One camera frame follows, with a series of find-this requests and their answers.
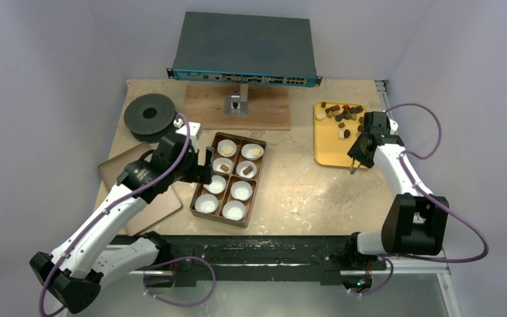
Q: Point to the white paper cup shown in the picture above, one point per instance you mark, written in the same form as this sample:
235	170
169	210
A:
242	165
217	185
219	161
234	210
247	149
226	143
206	203
241	190

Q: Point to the brown chocolate box tray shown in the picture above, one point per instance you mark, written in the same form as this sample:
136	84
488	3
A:
231	178

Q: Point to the dark chocolate piece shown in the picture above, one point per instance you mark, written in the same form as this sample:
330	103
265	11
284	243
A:
248	170

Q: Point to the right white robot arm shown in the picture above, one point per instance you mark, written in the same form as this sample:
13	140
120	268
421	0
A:
414	225

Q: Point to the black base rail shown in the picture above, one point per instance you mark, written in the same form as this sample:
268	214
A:
328	260

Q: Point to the wooden board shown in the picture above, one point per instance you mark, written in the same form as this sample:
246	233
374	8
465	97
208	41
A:
269	107

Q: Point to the yellow plastic tray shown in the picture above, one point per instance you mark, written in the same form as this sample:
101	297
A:
336	134

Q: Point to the black filament spool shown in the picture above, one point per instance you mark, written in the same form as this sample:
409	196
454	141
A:
149	116

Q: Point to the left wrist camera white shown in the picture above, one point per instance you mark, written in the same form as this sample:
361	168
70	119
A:
193	129

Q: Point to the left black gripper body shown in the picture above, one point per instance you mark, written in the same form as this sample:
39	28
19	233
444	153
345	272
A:
187	172

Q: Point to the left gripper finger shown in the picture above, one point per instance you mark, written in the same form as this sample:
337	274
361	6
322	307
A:
202	174
209	155

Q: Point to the brown box lid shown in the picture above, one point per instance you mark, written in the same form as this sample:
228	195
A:
160	208

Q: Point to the metal switch stand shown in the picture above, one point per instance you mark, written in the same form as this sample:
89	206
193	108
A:
236	104

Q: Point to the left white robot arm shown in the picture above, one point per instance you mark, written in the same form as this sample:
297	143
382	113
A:
76	271

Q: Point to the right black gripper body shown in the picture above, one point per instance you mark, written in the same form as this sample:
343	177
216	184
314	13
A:
364	148

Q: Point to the blue network switch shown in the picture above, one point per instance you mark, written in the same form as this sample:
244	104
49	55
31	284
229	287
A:
245	49

